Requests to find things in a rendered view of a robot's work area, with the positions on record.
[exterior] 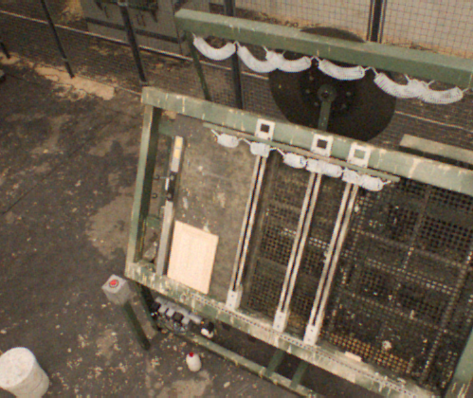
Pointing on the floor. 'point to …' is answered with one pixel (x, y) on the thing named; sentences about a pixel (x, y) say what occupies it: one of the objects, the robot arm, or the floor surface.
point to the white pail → (20, 373)
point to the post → (136, 326)
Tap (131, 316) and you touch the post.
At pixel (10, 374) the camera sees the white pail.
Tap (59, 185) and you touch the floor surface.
